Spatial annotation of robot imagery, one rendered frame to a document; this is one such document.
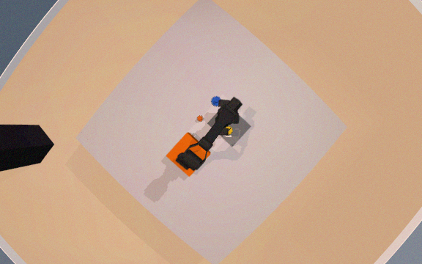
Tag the blue gear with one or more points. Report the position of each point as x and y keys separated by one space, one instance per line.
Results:
x=215 y=100

